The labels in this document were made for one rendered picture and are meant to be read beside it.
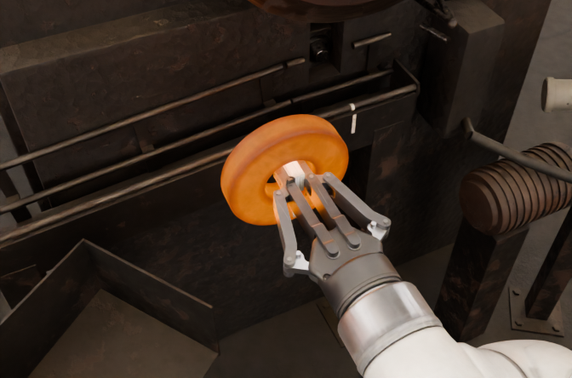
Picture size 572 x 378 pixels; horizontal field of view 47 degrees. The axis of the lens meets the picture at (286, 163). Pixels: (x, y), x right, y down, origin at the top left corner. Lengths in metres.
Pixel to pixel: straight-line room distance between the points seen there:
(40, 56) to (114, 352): 0.40
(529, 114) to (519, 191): 1.00
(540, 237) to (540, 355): 1.19
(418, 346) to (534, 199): 0.69
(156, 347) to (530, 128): 1.54
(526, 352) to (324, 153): 0.30
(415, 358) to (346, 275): 0.11
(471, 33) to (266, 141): 0.48
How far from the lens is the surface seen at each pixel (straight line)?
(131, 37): 0.93
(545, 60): 2.48
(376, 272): 0.65
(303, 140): 0.73
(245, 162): 0.72
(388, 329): 0.61
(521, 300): 1.74
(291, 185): 0.73
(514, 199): 1.23
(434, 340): 0.61
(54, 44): 0.95
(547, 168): 1.24
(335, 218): 0.70
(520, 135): 2.14
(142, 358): 0.91
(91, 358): 0.93
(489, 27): 1.11
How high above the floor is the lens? 1.40
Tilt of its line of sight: 46 degrees down
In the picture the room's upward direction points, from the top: straight up
